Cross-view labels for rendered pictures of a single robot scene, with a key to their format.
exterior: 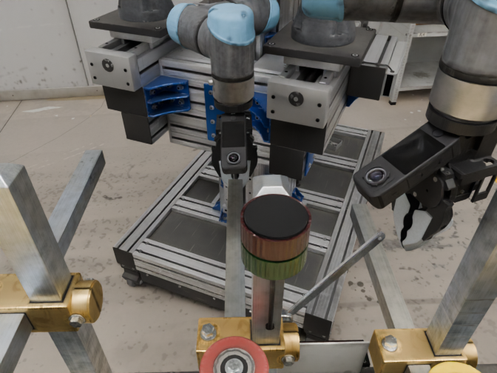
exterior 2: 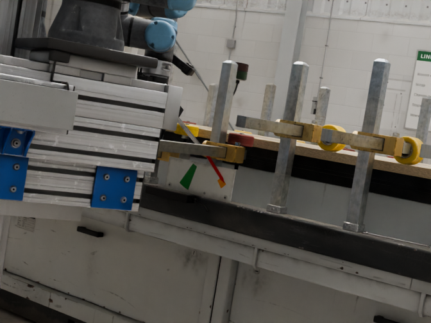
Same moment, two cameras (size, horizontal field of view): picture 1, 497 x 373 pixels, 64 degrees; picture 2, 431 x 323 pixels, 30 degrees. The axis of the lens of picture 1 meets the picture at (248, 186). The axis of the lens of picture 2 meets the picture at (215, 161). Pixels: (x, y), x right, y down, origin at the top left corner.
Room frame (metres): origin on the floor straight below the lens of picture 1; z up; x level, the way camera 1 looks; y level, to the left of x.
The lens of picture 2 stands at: (2.26, 1.49, 0.94)
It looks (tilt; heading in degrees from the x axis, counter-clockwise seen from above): 3 degrees down; 218
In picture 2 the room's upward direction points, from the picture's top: 9 degrees clockwise
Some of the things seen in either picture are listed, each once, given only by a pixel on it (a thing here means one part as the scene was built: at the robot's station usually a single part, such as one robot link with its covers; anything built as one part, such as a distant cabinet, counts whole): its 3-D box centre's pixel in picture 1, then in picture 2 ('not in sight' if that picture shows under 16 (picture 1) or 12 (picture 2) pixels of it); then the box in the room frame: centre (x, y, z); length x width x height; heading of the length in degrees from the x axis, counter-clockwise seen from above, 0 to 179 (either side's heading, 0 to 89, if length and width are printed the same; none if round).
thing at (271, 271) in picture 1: (274, 246); (237, 75); (0.25, -0.02, 1.09); 0.06 x 0.06 x 0.02
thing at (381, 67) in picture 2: not in sight; (367, 147); (0.28, 0.48, 0.93); 0.04 x 0.04 x 0.48; 1
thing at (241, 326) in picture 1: (248, 344); (222, 151); (0.29, 0.00, 0.85); 0.14 x 0.06 x 0.05; 91
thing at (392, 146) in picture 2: not in sight; (376, 143); (0.28, 0.50, 0.95); 0.14 x 0.06 x 0.05; 91
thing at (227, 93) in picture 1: (231, 86); (157, 69); (0.67, 0.03, 1.05); 0.08 x 0.08 x 0.05
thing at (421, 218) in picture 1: (432, 229); not in sight; (0.38, -0.24, 0.98); 0.06 x 0.03 x 0.09; 111
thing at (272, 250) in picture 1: (275, 225); (238, 66); (0.25, -0.02, 1.11); 0.06 x 0.06 x 0.02
